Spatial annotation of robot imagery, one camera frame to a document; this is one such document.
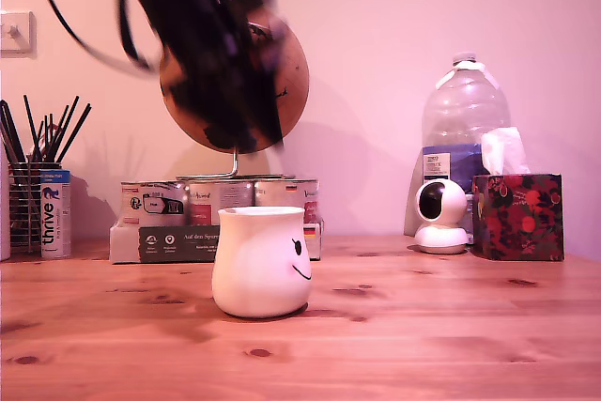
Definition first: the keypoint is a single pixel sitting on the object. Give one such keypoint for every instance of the white thrive tube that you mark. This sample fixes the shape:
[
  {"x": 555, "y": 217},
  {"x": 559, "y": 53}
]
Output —
[{"x": 55, "y": 218}]

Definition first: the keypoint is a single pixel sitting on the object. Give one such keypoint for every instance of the metal globe stand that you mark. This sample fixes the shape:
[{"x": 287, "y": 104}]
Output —
[{"x": 235, "y": 164}]

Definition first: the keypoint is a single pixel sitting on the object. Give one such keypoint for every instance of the small white round camera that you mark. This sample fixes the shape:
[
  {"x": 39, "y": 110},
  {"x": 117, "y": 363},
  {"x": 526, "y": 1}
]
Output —
[{"x": 441, "y": 213}]

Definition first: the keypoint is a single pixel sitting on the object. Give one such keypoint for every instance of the pet food can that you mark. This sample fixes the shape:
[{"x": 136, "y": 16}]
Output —
[
  {"x": 205, "y": 201},
  {"x": 300, "y": 199},
  {"x": 151, "y": 204}
]

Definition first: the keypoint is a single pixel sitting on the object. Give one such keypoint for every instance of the large clear water bottle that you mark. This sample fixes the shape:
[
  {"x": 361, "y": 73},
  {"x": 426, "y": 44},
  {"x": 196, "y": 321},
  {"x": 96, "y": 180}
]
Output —
[{"x": 465, "y": 105}]

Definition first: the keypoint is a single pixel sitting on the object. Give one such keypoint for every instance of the white tissue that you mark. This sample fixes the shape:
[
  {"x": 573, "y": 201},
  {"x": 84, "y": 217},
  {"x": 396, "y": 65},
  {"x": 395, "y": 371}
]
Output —
[{"x": 504, "y": 149}]

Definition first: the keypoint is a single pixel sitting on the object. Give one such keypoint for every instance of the white smiley face mug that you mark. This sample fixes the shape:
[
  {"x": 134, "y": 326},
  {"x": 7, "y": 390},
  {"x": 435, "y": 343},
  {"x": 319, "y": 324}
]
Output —
[{"x": 257, "y": 265}]

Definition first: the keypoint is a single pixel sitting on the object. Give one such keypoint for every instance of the orange globe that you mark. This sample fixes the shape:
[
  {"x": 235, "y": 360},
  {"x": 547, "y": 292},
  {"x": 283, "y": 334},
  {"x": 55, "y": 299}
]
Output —
[{"x": 293, "y": 77}]

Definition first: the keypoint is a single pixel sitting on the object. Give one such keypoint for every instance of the white wall switch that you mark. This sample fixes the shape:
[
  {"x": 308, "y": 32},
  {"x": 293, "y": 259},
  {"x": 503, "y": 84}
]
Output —
[{"x": 18, "y": 34}]

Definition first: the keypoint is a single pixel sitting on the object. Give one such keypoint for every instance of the thick black stick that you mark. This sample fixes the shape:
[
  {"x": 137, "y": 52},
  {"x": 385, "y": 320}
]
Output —
[{"x": 11, "y": 131}]

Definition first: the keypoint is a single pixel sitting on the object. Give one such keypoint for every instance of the floral tissue box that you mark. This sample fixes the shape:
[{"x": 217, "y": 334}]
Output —
[{"x": 516, "y": 218}]

